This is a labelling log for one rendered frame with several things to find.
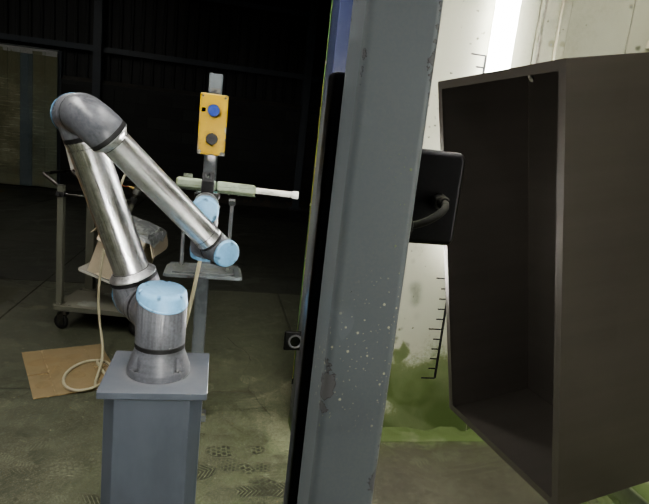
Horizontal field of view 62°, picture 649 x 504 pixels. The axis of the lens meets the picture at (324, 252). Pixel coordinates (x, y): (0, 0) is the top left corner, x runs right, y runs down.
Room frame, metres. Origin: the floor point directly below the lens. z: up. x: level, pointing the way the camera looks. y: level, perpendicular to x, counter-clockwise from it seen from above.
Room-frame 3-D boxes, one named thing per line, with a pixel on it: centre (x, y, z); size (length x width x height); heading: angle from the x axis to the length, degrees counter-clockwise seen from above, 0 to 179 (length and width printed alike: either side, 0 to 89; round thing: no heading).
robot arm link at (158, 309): (1.57, 0.48, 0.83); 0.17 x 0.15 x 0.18; 39
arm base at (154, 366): (1.56, 0.47, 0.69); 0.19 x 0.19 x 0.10
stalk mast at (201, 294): (2.45, 0.56, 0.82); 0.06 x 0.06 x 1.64; 12
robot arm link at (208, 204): (1.83, 0.42, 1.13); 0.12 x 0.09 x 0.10; 12
